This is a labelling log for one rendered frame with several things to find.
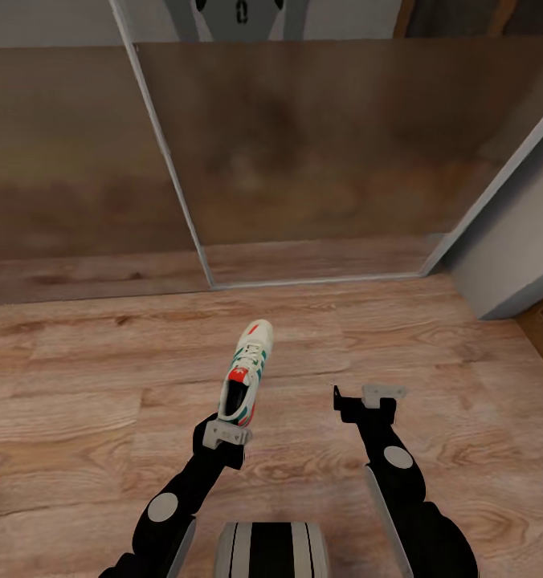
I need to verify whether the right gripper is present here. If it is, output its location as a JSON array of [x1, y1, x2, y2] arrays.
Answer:
[[333, 386, 396, 435]]

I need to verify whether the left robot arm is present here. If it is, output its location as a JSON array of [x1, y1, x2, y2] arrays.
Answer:
[[99, 413, 253, 578]]

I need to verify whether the robot trunk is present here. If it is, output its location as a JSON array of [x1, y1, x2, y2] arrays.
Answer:
[[212, 522, 331, 578]]

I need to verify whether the gym shoe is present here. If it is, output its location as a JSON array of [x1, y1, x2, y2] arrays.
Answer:
[[218, 319, 273, 428]]

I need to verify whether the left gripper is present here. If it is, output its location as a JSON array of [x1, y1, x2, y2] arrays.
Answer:
[[189, 413, 245, 486]]

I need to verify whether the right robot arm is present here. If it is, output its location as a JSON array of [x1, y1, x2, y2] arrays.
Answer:
[[333, 383, 478, 578]]

